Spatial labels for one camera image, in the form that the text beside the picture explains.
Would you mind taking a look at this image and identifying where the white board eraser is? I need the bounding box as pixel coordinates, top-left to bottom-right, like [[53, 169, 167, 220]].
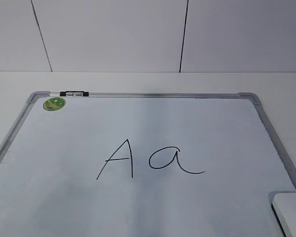
[[272, 193, 296, 237]]

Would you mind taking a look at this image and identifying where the black and clear board clip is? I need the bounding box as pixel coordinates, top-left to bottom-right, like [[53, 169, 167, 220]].
[[59, 90, 89, 97]]

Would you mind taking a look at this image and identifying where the round green sticker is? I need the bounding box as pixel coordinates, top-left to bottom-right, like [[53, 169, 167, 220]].
[[43, 97, 66, 111]]

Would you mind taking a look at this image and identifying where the white board with aluminium frame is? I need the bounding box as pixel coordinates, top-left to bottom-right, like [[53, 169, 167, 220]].
[[0, 91, 296, 237]]

